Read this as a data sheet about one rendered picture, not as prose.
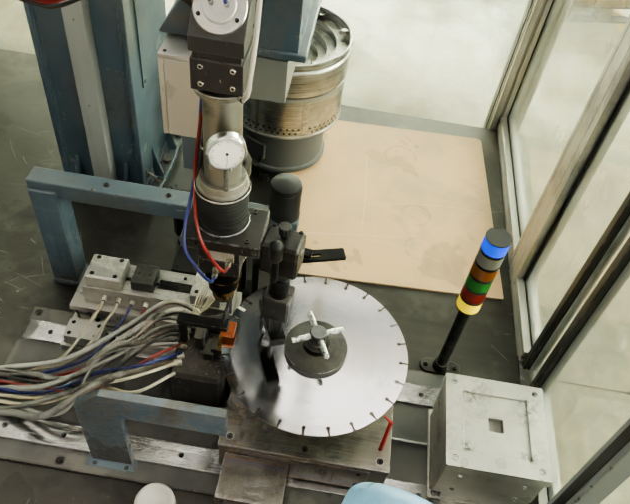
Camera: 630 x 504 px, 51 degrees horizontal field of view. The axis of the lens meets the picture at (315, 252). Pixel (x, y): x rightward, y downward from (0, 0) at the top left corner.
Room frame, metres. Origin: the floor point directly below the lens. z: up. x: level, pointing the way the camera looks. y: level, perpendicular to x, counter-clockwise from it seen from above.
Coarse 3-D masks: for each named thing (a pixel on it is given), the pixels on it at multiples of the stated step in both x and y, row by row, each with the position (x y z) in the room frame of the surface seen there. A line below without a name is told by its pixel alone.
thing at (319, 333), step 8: (312, 312) 0.69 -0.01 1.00; (312, 320) 0.67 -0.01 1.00; (312, 328) 0.65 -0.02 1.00; (320, 328) 0.66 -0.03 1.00; (336, 328) 0.66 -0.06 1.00; (344, 328) 0.67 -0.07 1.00; (296, 336) 0.64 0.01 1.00; (304, 336) 0.64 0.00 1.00; (312, 336) 0.64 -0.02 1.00; (320, 336) 0.64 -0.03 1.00; (312, 344) 0.64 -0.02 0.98; (320, 344) 0.63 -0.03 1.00
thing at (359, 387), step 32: (320, 288) 0.79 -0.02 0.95; (352, 288) 0.80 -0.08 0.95; (256, 320) 0.69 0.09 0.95; (288, 320) 0.70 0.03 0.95; (320, 320) 0.71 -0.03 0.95; (352, 320) 0.72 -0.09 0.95; (384, 320) 0.73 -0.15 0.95; (224, 352) 0.61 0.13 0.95; (256, 352) 0.62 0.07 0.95; (352, 352) 0.65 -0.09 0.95; (384, 352) 0.66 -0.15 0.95; (256, 384) 0.56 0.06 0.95; (288, 384) 0.57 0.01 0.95; (320, 384) 0.58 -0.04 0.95; (352, 384) 0.59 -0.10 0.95; (384, 384) 0.60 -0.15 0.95; (288, 416) 0.51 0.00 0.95; (320, 416) 0.52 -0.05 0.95; (352, 416) 0.53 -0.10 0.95
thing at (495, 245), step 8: (488, 232) 0.79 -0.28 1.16; (496, 232) 0.80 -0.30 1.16; (504, 232) 0.80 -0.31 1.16; (488, 240) 0.77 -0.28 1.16; (496, 240) 0.78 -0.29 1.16; (504, 240) 0.78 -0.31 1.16; (488, 248) 0.77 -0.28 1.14; (496, 248) 0.76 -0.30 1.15; (504, 248) 0.76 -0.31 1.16; (488, 256) 0.76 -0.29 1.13; (496, 256) 0.76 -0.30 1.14; (504, 256) 0.77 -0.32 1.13
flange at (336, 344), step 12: (300, 324) 0.69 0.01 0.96; (324, 324) 0.70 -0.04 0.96; (288, 336) 0.66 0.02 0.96; (336, 336) 0.68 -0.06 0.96; (288, 348) 0.64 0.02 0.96; (300, 348) 0.64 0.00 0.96; (312, 348) 0.63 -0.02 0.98; (336, 348) 0.65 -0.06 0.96; (288, 360) 0.62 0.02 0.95; (300, 360) 0.61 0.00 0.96; (312, 360) 0.62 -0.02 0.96; (324, 360) 0.62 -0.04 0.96; (336, 360) 0.63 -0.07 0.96; (312, 372) 0.60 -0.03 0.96; (324, 372) 0.60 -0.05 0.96
